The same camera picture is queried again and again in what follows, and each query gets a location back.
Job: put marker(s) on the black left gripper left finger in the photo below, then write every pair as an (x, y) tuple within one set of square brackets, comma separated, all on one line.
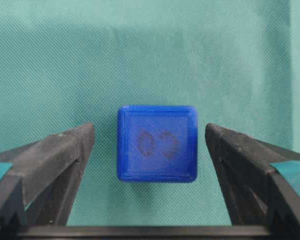
[(39, 181)]

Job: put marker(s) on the blue 3D-printed cube block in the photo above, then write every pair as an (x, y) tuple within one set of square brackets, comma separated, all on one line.
[(157, 143)]

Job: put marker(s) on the green table cloth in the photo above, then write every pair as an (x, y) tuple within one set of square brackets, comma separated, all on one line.
[(64, 63)]

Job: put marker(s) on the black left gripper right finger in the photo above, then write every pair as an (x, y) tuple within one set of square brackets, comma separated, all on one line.
[(258, 180)]

